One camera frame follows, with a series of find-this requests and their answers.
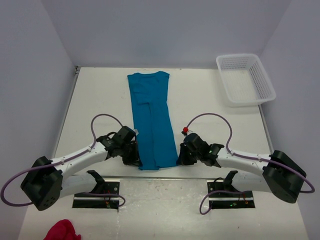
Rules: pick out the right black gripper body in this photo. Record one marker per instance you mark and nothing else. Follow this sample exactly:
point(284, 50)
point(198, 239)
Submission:
point(188, 157)

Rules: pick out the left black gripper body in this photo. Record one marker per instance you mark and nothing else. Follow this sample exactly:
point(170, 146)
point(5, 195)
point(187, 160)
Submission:
point(129, 152)

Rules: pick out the blue t shirt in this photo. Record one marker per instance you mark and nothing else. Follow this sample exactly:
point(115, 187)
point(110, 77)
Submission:
point(155, 139)

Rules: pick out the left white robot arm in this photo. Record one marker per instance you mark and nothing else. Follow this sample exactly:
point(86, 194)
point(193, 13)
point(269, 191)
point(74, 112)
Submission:
point(50, 180)

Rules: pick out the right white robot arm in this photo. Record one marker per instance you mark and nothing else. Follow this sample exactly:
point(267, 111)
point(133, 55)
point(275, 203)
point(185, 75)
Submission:
point(275, 173)

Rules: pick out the white plastic basket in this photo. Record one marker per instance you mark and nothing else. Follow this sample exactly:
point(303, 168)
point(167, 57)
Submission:
point(245, 80)

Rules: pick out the red t shirt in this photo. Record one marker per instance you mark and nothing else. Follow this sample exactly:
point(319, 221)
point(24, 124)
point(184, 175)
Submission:
point(62, 230)

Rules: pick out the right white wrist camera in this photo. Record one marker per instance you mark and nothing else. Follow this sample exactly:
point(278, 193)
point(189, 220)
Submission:
point(186, 131)

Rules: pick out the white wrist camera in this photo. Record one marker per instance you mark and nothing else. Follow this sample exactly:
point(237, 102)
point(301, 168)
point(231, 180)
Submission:
point(186, 131)
point(136, 132)

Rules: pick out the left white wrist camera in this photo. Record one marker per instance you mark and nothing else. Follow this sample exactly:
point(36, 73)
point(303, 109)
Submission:
point(136, 132)

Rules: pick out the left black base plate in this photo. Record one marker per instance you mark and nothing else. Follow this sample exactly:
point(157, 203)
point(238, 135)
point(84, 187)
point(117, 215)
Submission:
point(105, 195)

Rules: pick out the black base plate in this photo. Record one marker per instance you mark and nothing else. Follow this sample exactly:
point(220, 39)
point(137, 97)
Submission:
point(227, 196)
point(105, 195)

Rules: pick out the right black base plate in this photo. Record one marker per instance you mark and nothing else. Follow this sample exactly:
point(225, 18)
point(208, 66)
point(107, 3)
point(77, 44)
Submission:
point(227, 196)

